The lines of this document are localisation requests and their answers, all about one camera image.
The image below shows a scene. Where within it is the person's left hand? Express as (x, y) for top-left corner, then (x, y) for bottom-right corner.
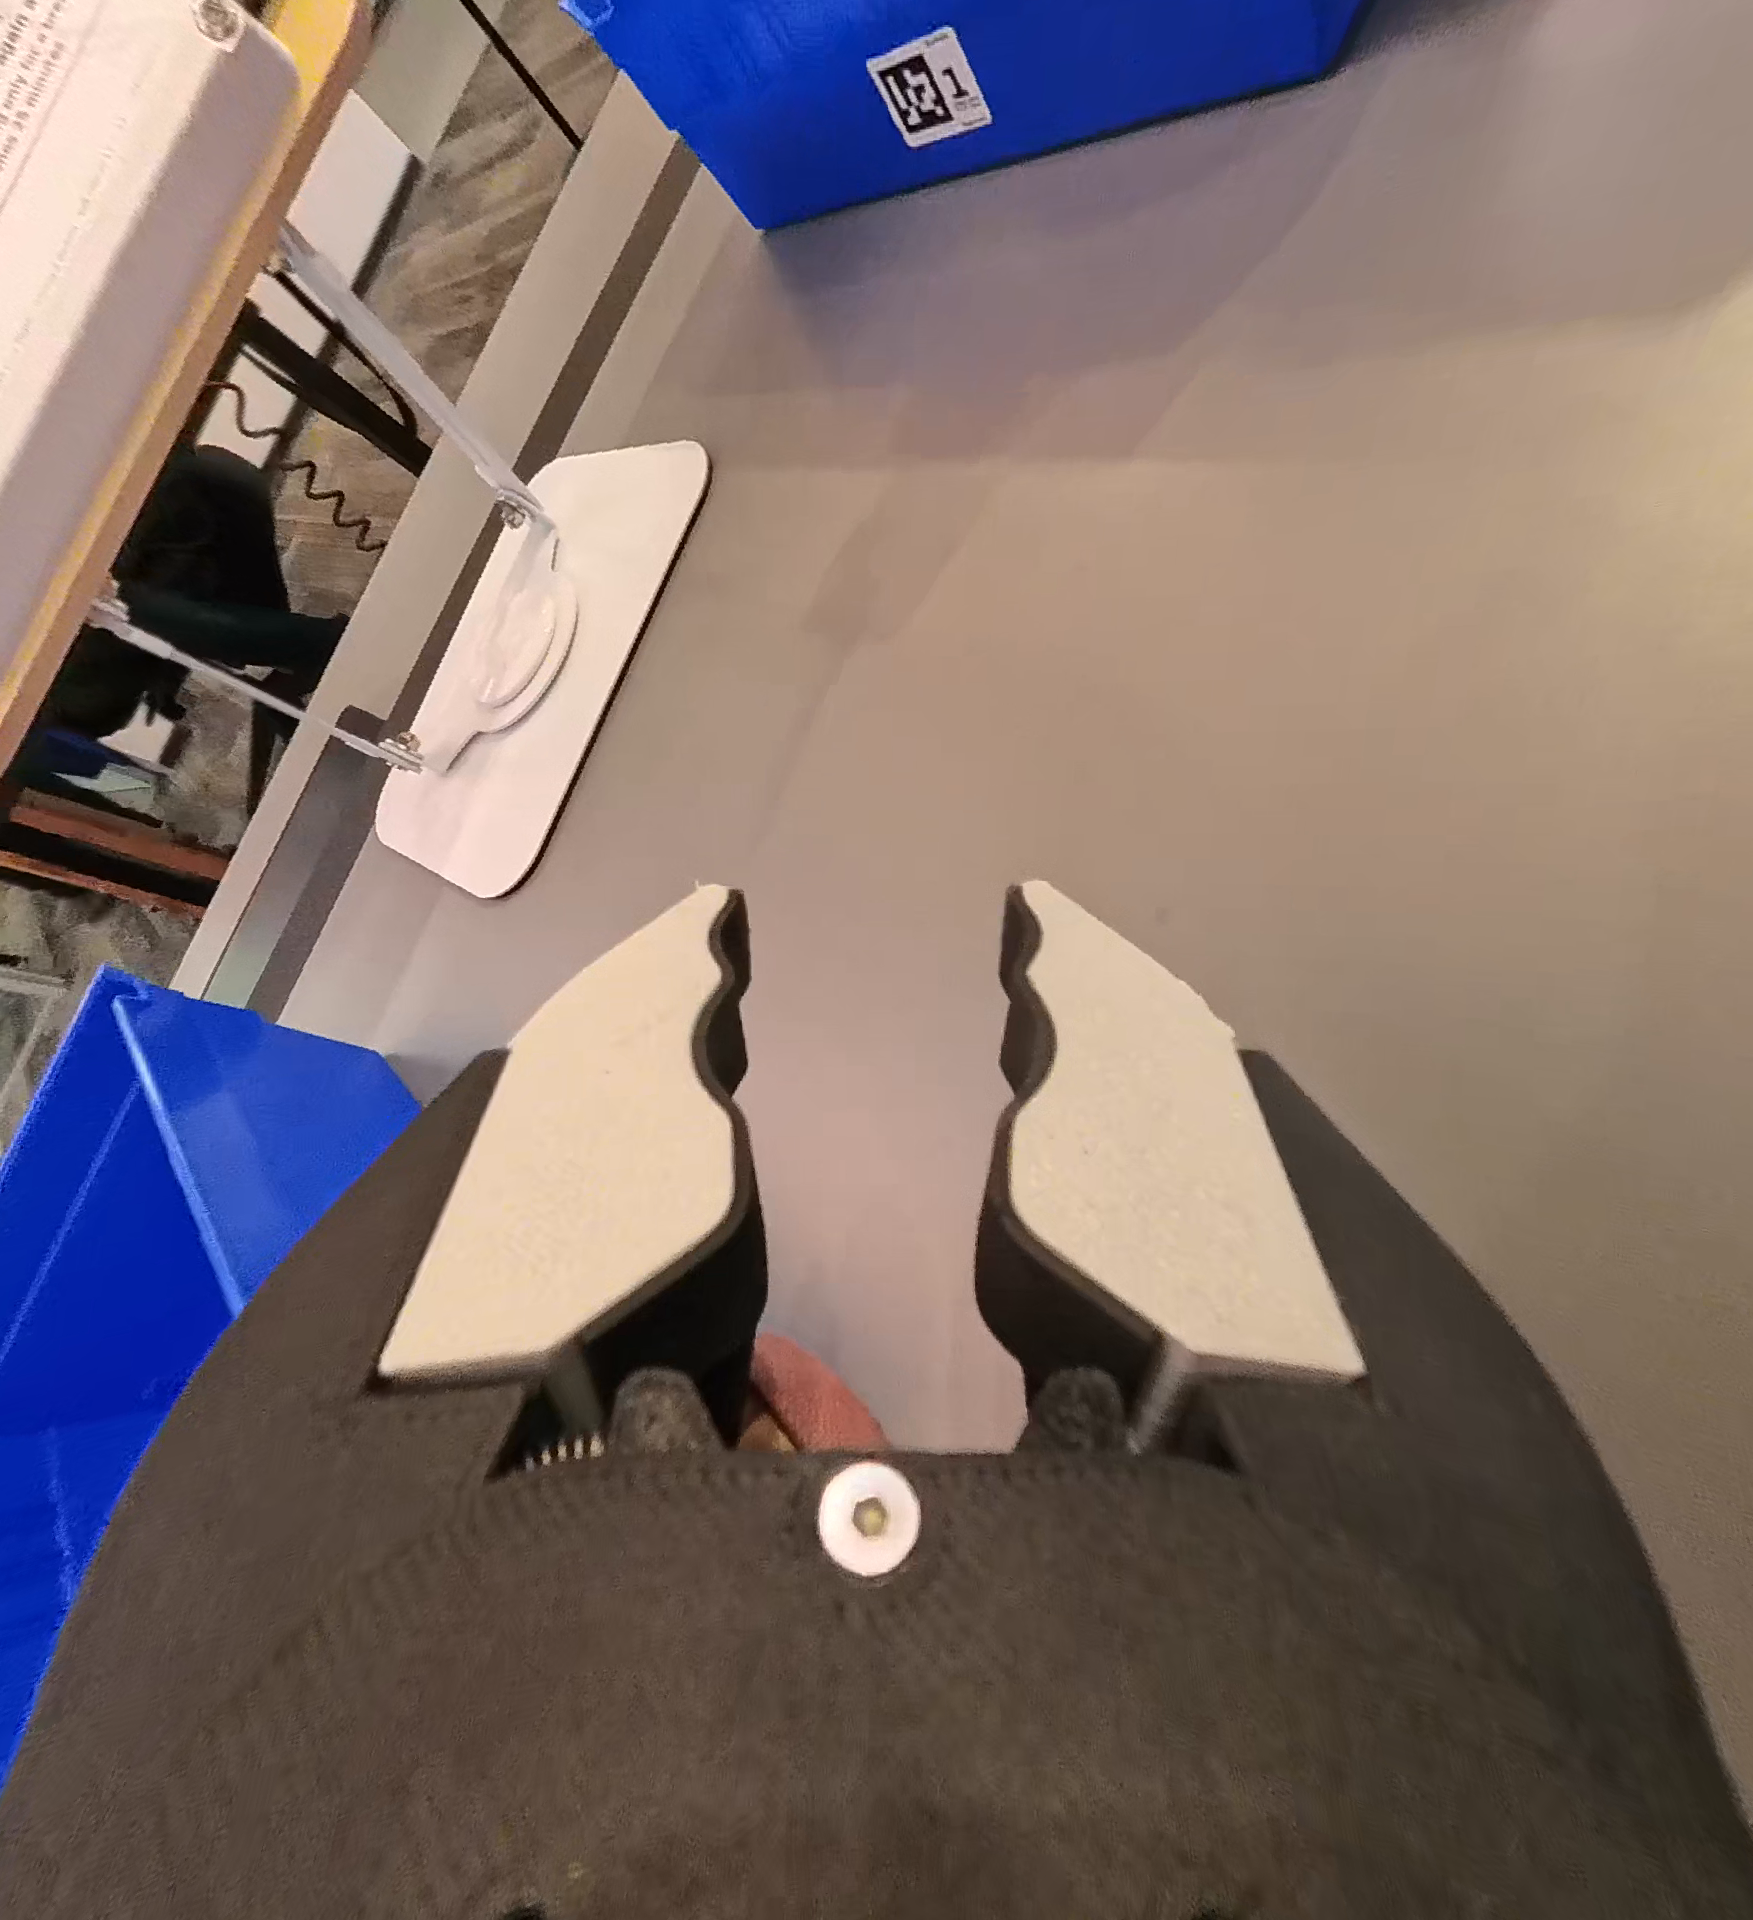
(749, 1334), (885, 1452)

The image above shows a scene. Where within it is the clear acrylic strut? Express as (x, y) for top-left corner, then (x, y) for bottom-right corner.
(272, 224), (535, 524)
(84, 595), (428, 774)

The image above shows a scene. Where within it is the blue plastic bin with tag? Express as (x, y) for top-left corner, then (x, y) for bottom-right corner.
(561, 0), (1373, 232)

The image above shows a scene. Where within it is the clear acrylic bracket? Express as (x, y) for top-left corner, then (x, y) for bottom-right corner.
(410, 515), (580, 774)

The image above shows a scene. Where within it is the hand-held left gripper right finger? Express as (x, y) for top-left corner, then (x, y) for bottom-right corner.
(973, 877), (1370, 1453)

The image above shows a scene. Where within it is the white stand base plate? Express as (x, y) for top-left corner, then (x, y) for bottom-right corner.
(371, 437), (711, 902)

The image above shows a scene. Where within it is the black coiled cable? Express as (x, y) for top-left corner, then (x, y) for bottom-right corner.
(200, 381), (386, 550)

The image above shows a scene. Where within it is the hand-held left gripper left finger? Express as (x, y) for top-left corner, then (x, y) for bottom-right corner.
(374, 884), (772, 1450)

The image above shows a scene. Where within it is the clear acrylic clip plate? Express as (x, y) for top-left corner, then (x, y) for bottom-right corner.
(0, 14), (300, 696)

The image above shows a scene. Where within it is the brown wooden crossbar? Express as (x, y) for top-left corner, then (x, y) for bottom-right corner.
(0, 802), (231, 919)

